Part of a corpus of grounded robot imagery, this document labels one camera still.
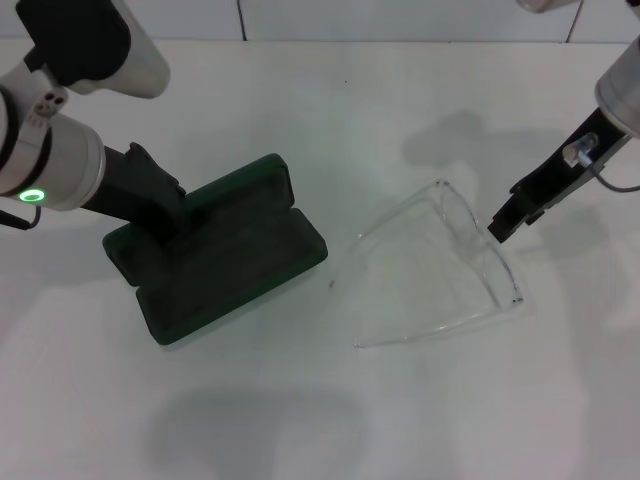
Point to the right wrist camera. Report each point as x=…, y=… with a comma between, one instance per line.
x=537, y=5

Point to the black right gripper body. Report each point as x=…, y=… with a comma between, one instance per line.
x=565, y=175

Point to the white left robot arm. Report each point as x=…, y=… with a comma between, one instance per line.
x=60, y=160

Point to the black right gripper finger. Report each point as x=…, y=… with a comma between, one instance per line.
x=507, y=220

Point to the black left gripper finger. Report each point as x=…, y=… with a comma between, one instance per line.
x=182, y=225

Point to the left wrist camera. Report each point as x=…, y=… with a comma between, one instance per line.
x=135, y=65

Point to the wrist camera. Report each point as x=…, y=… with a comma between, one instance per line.
x=135, y=65
x=537, y=5

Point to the clear white glasses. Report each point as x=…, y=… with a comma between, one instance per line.
x=475, y=240

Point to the green glasses case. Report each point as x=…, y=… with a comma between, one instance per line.
x=240, y=280

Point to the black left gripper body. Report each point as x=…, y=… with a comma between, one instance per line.
x=135, y=195

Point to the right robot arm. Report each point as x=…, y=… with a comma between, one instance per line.
x=622, y=90

